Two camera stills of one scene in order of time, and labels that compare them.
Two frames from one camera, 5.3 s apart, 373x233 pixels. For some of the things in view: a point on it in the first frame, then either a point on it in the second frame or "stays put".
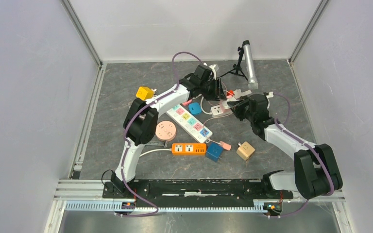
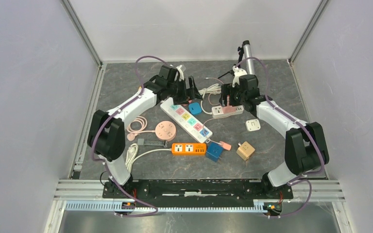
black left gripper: (218, 93) → (192, 92)
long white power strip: (192, 124) stays put
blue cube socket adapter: (214, 151) stays put
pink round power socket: (166, 131) stays put
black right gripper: (237, 106) → (227, 89)
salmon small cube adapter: (225, 145) stays put
